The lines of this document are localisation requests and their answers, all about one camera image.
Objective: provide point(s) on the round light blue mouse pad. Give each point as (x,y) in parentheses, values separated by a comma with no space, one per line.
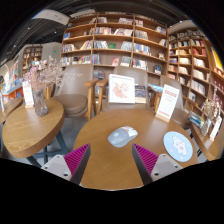
(178,146)

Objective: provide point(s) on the sign card on wooden stand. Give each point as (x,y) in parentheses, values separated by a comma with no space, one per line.
(167,101)

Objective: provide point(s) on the vase with dried beige flowers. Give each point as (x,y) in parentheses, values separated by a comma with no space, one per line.
(210,110)

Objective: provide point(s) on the round wooden side table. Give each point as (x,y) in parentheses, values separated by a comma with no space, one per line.
(30,133)
(210,148)

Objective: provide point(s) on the small distant bookshelf unit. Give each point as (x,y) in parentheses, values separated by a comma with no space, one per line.
(31,56)

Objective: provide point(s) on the white framed flower picture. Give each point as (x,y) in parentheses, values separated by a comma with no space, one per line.
(121,88)

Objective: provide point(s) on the grey computer mouse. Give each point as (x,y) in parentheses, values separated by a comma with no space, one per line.
(120,136)

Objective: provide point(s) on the small orange white sign card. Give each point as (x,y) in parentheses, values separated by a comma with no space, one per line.
(216,128)
(27,93)

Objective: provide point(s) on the glass vase with pink flowers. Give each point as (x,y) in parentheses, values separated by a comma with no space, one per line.
(40,101)

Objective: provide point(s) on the stack of colourful books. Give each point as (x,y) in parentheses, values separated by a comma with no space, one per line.
(196,119)

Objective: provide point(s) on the angled wooden bookshelf unit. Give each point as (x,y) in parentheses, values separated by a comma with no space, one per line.
(196,66)

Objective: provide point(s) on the stack of blue books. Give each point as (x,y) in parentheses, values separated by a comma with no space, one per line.
(156,88)

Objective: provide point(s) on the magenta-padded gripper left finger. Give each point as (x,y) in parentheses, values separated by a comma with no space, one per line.
(58,165)

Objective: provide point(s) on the wide wooden bookshelf unit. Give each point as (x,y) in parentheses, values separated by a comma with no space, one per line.
(113,50)

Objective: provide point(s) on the dark cover book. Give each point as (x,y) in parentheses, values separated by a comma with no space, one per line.
(140,93)

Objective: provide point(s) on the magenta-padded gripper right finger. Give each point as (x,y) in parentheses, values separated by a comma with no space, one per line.
(165,165)

